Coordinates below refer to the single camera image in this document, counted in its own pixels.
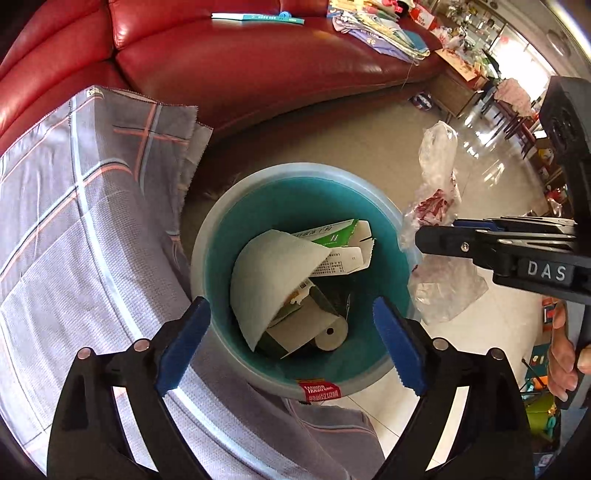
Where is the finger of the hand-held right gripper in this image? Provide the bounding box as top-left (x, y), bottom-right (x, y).
top-left (414, 224), bottom-right (575, 278)
top-left (452, 217), bottom-right (578, 235)

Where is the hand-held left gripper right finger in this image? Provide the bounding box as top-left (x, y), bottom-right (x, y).
top-left (373, 296), bottom-right (536, 480)

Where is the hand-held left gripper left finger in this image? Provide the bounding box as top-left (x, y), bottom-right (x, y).
top-left (46, 296), bottom-right (212, 480)

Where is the clear red-printed plastic bag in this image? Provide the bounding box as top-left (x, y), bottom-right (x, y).
top-left (398, 120), bottom-right (489, 326)

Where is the green carton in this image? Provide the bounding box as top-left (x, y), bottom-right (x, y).
top-left (256, 284), bottom-right (342, 361)

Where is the white green medicine box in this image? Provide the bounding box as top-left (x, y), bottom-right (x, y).
top-left (288, 219), bottom-right (376, 278)

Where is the white paper towel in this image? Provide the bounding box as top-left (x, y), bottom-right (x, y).
top-left (230, 229), bottom-right (331, 352)

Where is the teal plastic bin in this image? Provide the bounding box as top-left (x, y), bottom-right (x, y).
top-left (190, 162), bottom-right (419, 402)

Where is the person's right hand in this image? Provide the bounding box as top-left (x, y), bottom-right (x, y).
top-left (546, 299), bottom-right (591, 402)

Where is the wooden chair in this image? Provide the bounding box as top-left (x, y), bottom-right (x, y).
top-left (482, 78), bottom-right (536, 158)

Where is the green plastic toy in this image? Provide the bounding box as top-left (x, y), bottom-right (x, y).
top-left (522, 355), bottom-right (561, 435)

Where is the pink cloth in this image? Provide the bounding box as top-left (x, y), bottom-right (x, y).
top-left (494, 78), bottom-right (532, 116)

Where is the wooden side table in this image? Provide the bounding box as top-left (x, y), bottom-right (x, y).
top-left (434, 48), bottom-right (490, 123)

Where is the grey plaid cloth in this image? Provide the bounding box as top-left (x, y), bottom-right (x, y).
top-left (0, 85), bottom-right (386, 480)

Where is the pile of folded fabrics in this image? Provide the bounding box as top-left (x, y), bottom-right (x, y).
top-left (329, 0), bottom-right (430, 63)

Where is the red printed box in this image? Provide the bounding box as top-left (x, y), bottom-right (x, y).
top-left (409, 4), bottom-right (439, 31)

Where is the red leather sofa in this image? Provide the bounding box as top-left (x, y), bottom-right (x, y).
top-left (0, 0), bottom-right (446, 153)

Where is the thin teal book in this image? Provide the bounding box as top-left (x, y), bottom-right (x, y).
top-left (211, 11), bottom-right (305, 26)

